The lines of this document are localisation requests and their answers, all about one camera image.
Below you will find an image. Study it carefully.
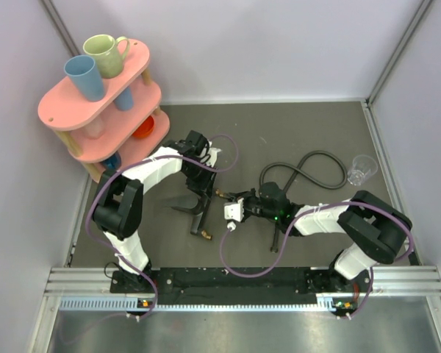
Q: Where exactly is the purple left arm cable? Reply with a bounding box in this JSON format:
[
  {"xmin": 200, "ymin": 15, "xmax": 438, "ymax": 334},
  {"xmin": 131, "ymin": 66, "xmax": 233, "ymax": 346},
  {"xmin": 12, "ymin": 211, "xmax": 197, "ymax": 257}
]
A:
[{"xmin": 85, "ymin": 133, "xmax": 240, "ymax": 321}]

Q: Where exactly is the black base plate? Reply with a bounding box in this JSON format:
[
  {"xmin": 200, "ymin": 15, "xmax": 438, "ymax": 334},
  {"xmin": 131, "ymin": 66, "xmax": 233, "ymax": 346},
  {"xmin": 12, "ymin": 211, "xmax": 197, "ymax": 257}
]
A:
[{"xmin": 110, "ymin": 266, "xmax": 354, "ymax": 305}]

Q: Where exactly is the orange bowl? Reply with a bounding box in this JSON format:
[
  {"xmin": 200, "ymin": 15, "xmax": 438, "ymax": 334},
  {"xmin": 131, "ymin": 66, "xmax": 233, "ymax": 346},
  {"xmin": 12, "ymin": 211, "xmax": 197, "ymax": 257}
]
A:
[{"xmin": 132, "ymin": 115, "xmax": 155, "ymax": 139}]

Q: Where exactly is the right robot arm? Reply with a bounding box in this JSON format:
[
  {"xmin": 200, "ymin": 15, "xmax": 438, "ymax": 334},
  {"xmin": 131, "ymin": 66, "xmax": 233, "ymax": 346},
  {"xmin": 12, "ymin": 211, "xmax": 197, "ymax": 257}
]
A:
[{"xmin": 217, "ymin": 182, "xmax": 414, "ymax": 291}]

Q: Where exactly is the green ceramic mug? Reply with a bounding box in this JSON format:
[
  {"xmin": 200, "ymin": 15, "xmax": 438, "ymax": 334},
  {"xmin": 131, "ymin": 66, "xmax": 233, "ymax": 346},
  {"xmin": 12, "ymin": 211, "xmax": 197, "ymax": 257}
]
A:
[{"xmin": 82, "ymin": 34, "xmax": 130, "ymax": 79}]

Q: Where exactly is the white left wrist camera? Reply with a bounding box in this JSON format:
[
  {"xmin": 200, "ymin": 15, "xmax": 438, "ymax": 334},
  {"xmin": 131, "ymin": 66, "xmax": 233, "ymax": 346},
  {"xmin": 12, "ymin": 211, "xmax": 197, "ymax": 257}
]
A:
[{"xmin": 204, "ymin": 147, "xmax": 222, "ymax": 168}]

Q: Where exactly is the black fitting with brass connectors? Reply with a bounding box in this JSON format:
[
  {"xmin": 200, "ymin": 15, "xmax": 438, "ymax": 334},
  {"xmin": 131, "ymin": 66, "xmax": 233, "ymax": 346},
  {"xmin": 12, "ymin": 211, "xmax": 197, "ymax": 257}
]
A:
[{"xmin": 168, "ymin": 189, "xmax": 218, "ymax": 240}]

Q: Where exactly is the dark blue cup bottom shelf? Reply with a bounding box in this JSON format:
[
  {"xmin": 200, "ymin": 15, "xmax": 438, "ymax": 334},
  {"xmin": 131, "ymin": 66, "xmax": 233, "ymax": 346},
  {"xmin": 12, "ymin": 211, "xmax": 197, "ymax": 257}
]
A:
[{"xmin": 100, "ymin": 152, "xmax": 121, "ymax": 170}]

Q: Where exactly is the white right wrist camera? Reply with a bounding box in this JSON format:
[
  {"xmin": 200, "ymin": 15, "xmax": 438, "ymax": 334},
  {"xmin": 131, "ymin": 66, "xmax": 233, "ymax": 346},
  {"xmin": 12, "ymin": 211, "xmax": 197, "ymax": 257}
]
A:
[{"xmin": 223, "ymin": 200, "xmax": 244, "ymax": 232}]

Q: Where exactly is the pink three-tier shelf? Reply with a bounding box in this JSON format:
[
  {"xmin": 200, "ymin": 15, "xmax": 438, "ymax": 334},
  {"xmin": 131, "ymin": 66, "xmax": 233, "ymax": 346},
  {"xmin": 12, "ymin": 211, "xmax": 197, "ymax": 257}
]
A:
[{"xmin": 37, "ymin": 39, "xmax": 170, "ymax": 182}]

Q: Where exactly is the clear plastic cup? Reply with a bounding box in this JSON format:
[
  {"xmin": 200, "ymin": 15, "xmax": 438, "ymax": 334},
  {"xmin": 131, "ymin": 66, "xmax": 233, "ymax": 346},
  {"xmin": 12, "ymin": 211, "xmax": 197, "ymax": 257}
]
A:
[{"xmin": 348, "ymin": 154, "xmax": 379, "ymax": 186}]

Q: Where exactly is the blue plastic tumbler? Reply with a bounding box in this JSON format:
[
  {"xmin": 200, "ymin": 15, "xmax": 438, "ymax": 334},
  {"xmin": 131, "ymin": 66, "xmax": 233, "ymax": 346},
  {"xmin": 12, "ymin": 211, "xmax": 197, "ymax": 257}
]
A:
[{"xmin": 64, "ymin": 55, "xmax": 106, "ymax": 101}]

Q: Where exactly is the grey slotted cable duct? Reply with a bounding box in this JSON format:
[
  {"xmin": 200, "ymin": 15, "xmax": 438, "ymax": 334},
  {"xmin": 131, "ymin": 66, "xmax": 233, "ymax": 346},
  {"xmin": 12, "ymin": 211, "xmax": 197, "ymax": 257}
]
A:
[{"xmin": 59, "ymin": 296, "xmax": 337, "ymax": 313}]

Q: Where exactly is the translucent pink cup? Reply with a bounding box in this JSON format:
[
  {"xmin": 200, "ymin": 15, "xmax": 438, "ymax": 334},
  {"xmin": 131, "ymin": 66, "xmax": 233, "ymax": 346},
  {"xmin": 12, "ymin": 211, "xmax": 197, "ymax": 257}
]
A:
[{"xmin": 82, "ymin": 115, "xmax": 104, "ymax": 140}]

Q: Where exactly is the small blue cup middle shelf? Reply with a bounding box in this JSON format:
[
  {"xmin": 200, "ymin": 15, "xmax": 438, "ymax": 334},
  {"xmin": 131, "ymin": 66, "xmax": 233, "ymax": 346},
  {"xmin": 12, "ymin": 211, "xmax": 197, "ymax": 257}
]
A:
[{"xmin": 114, "ymin": 86, "xmax": 134, "ymax": 111}]

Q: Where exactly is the black rubber hose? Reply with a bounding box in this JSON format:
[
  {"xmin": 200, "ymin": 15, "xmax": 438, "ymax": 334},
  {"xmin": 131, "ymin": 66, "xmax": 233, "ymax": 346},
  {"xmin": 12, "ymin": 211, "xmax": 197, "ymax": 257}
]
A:
[{"xmin": 220, "ymin": 149, "xmax": 348, "ymax": 254}]

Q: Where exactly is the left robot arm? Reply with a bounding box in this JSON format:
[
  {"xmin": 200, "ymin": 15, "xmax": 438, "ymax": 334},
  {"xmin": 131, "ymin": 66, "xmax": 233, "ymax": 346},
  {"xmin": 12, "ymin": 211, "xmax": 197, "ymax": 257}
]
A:
[{"xmin": 91, "ymin": 131, "xmax": 220, "ymax": 292}]

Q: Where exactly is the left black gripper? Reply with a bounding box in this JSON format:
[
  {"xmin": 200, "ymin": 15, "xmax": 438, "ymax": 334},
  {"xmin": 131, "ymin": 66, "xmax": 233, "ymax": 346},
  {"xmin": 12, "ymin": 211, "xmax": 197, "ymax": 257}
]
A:
[{"xmin": 182, "ymin": 160, "xmax": 219, "ymax": 200}]

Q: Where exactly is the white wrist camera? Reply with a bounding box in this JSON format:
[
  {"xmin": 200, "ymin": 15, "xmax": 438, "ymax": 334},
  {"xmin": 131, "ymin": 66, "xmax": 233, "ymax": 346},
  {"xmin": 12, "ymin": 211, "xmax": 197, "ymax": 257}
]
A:
[
  {"xmin": 223, "ymin": 200, "xmax": 244, "ymax": 232},
  {"xmin": 204, "ymin": 147, "xmax": 222, "ymax": 168}
]

